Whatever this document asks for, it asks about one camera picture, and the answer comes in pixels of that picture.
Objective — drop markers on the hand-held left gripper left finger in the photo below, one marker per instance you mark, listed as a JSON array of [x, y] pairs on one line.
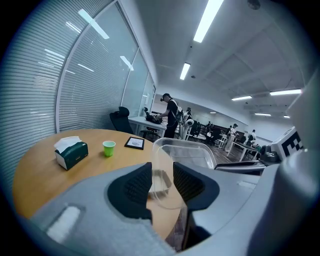
[[100, 200]]

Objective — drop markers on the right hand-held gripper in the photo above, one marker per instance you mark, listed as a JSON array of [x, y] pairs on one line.
[[285, 140]]

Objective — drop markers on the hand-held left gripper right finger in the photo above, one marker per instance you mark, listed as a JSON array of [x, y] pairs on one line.
[[220, 195]]

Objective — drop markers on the clear plastic container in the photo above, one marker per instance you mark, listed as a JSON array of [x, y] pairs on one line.
[[185, 150]]

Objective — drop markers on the white table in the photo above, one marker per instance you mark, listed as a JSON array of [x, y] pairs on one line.
[[243, 147]]

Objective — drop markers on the long ceiling light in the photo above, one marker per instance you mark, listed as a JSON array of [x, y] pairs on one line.
[[285, 92], [242, 98], [207, 21], [185, 71]]

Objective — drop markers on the green paper cup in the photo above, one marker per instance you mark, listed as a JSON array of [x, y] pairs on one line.
[[109, 149]]

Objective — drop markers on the dark green tissue box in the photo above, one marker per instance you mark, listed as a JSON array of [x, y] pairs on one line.
[[75, 153]]

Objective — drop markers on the black framed card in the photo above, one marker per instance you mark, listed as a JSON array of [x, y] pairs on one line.
[[135, 143]]

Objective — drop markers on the white robot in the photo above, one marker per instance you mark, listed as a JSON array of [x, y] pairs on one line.
[[187, 127]]

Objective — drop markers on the black office chair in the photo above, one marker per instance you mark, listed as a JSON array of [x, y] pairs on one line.
[[121, 121]]

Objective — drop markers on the black swivel chair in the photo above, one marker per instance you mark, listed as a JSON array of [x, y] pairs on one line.
[[150, 132]]

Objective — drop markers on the white desk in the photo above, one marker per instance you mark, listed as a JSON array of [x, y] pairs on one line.
[[143, 122]]

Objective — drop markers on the black bag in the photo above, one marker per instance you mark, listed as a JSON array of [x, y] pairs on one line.
[[153, 117]]

